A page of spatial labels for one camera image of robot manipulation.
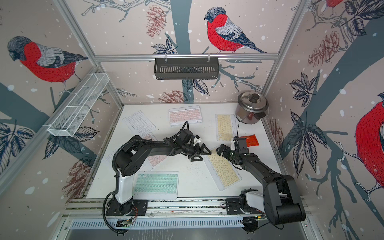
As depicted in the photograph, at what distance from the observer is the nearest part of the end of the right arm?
0.67 meters

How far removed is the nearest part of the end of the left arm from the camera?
30.9 inches

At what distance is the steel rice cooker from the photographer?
97cm
